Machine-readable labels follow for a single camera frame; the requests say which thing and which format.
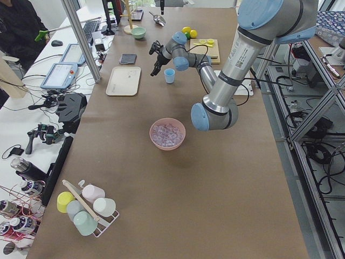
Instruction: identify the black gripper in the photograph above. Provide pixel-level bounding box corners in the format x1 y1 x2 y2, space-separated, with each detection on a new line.
150 0 172 77

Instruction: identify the clear ice cubes pile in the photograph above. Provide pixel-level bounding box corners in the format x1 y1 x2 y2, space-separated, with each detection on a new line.
150 123 184 147

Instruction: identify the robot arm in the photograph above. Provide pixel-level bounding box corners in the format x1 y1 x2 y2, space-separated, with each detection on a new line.
149 0 318 131

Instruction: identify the steel ice scoop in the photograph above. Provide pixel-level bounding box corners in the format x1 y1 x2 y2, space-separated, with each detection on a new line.
149 11 166 27

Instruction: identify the wooden cup tree stand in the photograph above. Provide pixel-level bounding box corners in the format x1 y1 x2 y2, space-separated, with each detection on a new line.
121 0 138 35

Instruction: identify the light blue cup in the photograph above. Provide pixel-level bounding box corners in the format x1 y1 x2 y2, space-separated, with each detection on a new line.
164 69 175 84

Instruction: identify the pink cup in rack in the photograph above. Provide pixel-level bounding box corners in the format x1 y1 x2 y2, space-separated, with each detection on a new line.
81 184 106 203

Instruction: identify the white cup in rack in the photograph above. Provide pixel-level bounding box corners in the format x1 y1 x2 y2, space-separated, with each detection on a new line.
93 197 116 217

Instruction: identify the yellow cup in rack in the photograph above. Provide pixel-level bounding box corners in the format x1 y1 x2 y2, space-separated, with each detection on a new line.
57 191 75 213

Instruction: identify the grey cup in rack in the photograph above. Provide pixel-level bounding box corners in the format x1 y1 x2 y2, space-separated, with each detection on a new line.
66 200 85 222

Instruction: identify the mint cup in rack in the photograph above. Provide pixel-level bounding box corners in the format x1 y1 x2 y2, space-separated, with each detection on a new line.
73 211 98 236

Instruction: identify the mint green bowl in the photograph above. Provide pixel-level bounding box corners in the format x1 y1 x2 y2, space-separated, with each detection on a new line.
131 26 146 39

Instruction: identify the yellow lemon far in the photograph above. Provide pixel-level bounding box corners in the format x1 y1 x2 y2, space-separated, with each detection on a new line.
181 26 191 33

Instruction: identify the yellow lemon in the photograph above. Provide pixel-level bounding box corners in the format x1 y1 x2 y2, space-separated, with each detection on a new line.
189 30 198 39
181 26 191 33

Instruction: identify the yellow lemon near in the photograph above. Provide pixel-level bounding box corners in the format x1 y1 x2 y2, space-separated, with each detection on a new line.
189 30 198 39

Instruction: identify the grey folded cloth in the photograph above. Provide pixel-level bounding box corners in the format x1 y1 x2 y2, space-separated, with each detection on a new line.
119 53 137 65

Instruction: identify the lemon half upper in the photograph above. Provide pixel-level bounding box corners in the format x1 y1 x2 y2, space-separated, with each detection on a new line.
206 39 215 45

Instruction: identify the yellow plastic knife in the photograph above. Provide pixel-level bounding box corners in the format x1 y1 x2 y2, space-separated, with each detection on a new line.
193 43 213 47

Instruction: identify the bamboo cutting board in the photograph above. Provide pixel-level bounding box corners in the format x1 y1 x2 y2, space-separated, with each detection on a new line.
189 39 220 64

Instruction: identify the cream rabbit tray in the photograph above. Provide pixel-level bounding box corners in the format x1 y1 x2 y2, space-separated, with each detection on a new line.
105 66 141 97

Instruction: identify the blue teach pendant far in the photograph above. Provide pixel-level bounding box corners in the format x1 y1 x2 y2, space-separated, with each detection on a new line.
60 44 86 66

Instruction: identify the blue teach pendant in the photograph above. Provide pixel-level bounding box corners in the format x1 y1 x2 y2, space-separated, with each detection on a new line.
60 44 86 66
40 63 78 90

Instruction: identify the pink bowl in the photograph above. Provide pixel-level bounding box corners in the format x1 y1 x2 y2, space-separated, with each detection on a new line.
149 118 186 151

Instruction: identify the blue teach pendant near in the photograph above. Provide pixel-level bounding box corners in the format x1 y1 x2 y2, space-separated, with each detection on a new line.
40 63 78 90

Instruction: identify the black thermos bottle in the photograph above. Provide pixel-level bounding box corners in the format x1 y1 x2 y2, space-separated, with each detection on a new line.
10 158 46 181

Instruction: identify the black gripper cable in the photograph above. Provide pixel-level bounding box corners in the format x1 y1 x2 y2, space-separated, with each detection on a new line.
185 44 210 59

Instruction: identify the aluminium frame post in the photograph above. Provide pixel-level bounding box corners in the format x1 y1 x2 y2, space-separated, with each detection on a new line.
61 0 101 83

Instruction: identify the white wire cup rack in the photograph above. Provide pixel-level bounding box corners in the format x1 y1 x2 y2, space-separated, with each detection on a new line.
62 180 120 238

